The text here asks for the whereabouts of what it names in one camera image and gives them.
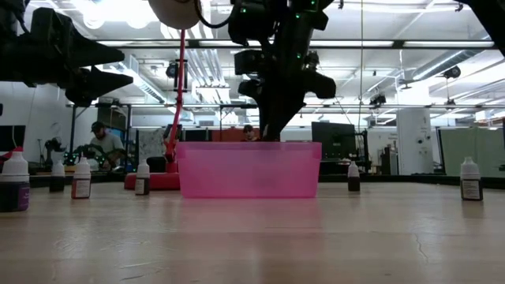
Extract small white-capped colouring bottle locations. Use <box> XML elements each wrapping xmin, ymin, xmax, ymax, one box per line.
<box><xmin>459</xmin><ymin>156</ymin><xmax>484</xmax><ymax>202</ymax></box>
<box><xmin>347</xmin><ymin>160</ymin><xmax>361</xmax><ymax>192</ymax></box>
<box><xmin>0</xmin><ymin>151</ymin><xmax>31</xmax><ymax>213</ymax></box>
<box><xmin>50</xmin><ymin>159</ymin><xmax>66</xmax><ymax>193</ymax></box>
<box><xmin>70</xmin><ymin>156</ymin><xmax>92</xmax><ymax>200</ymax></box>
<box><xmin>134</xmin><ymin>159</ymin><xmax>152</xmax><ymax>196</ymax></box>

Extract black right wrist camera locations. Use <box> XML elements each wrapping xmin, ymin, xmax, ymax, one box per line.
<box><xmin>234</xmin><ymin>49</ymin><xmax>273</xmax><ymax>77</ymax></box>

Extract black background gantry frame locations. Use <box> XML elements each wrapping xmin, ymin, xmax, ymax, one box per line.
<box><xmin>69</xmin><ymin>103</ymin><xmax>133</xmax><ymax>166</ymax></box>

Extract black office chair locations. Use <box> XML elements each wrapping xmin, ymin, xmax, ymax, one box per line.
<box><xmin>145</xmin><ymin>155</ymin><xmax>169</xmax><ymax>174</ymax></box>

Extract black aluminium table frame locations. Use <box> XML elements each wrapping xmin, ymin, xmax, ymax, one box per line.
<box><xmin>0</xmin><ymin>172</ymin><xmax>505</xmax><ymax>191</ymax></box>

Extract pink translucent plastic bin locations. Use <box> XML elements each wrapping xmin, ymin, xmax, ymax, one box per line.
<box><xmin>175</xmin><ymin>140</ymin><xmax>323</xmax><ymax>200</ymax></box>

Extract red desk lamp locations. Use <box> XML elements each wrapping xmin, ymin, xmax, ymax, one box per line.
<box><xmin>124</xmin><ymin>0</ymin><xmax>203</xmax><ymax>192</ymax></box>

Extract green partition screen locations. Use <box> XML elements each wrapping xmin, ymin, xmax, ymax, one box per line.
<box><xmin>436</xmin><ymin>126</ymin><xmax>505</xmax><ymax>178</ymax></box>

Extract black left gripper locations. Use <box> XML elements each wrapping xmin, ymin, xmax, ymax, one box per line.
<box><xmin>0</xmin><ymin>7</ymin><xmax>134</xmax><ymax>107</ymax></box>

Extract white square column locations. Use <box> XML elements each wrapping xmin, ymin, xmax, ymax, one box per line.
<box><xmin>395</xmin><ymin>108</ymin><xmax>434</xmax><ymax>177</ymax></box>

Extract black wall screen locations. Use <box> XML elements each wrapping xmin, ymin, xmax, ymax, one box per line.
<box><xmin>0</xmin><ymin>125</ymin><xmax>27</xmax><ymax>153</ymax></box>

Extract thin hanging cable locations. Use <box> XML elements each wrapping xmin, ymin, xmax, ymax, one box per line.
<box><xmin>358</xmin><ymin>0</ymin><xmax>365</xmax><ymax>133</ymax></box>

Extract black monitor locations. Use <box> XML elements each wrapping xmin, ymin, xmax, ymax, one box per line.
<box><xmin>310</xmin><ymin>121</ymin><xmax>358</xmax><ymax>161</ymax></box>

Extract person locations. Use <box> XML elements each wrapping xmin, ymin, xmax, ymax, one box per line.
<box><xmin>241</xmin><ymin>124</ymin><xmax>260</xmax><ymax>143</ymax></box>
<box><xmin>84</xmin><ymin>121</ymin><xmax>127</xmax><ymax>171</ymax></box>

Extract red slanted object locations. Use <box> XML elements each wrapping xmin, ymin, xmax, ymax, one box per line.
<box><xmin>0</xmin><ymin>146</ymin><xmax>24</xmax><ymax>159</ymax></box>

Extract overhead frame light bar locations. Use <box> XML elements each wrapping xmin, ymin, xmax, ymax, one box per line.
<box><xmin>94</xmin><ymin>38</ymin><xmax>499</xmax><ymax>50</ymax></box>

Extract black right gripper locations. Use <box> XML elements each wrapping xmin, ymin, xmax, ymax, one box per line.
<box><xmin>238</xmin><ymin>62</ymin><xmax>337</xmax><ymax>142</ymax></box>

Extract orange partition panel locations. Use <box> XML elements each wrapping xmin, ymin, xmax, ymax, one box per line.
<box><xmin>211</xmin><ymin>128</ymin><xmax>261</xmax><ymax>143</ymax></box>

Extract white patterned wall hanging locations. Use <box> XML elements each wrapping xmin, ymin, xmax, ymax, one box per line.
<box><xmin>137</xmin><ymin>128</ymin><xmax>166</xmax><ymax>161</ymax></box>

